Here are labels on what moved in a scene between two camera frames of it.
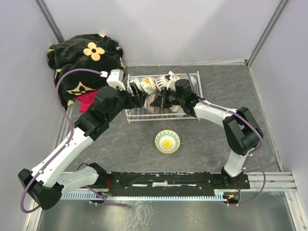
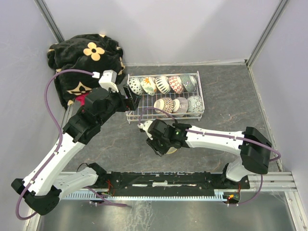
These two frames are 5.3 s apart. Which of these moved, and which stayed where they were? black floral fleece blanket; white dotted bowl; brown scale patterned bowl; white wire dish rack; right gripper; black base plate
Moved: brown scale patterned bowl; right gripper
Stayed: white wire dish rack; white dotted bowl; black base plate; black floral fleece blanket
